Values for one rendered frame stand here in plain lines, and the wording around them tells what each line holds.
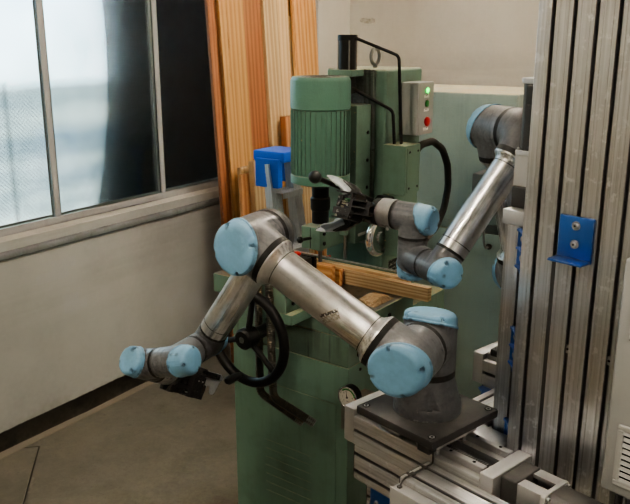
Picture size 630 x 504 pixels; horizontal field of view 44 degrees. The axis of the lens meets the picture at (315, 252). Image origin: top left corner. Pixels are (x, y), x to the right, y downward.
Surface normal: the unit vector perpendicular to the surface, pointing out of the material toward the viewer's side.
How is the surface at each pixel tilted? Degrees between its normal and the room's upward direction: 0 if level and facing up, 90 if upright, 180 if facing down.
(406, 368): 94
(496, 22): 90
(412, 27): 90
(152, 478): 0
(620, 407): 90
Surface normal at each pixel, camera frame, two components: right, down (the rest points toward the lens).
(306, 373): -0.60, 0.22
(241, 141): 0.83, 0.09
